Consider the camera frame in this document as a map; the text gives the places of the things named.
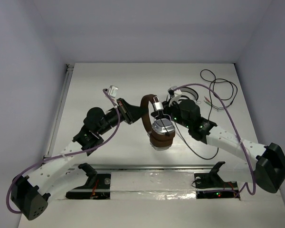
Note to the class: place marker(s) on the aluminium rail left side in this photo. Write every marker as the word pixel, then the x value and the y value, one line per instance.
pixel 55 126

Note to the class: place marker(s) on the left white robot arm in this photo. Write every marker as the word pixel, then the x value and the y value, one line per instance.
pixel 32 190

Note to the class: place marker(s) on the aluminium rail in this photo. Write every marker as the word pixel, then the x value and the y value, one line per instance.
pixel 150 167
pixel 55 126

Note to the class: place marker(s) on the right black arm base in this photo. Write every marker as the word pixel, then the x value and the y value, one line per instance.
pixel 209 185

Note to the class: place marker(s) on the brown silver headphones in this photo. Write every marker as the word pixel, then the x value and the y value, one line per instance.
pixel 161 132

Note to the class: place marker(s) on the white foil covered block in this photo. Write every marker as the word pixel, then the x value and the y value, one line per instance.
pixel 152 185

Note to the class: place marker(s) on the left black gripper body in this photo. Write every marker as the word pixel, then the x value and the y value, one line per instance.
pixel 125 111

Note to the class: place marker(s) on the white black headphones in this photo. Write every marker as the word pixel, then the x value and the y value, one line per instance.
pixel 187 94

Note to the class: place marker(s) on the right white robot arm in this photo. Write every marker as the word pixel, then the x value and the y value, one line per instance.
pixel 267 169

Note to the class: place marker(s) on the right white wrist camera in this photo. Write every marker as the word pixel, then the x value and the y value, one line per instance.
pixel 175 95

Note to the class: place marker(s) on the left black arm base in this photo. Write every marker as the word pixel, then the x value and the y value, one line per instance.
pixel 96 186

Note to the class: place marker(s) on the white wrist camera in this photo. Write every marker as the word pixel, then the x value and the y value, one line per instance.
pixel 175 95
pixel 111 91

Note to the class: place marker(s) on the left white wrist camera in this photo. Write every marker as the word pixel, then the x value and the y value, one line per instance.
pixel 111 91

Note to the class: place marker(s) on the aluminium rail front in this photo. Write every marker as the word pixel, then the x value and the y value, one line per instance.
pixel 150 167

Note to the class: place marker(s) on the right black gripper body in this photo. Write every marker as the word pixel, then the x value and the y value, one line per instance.
pixel 173 110

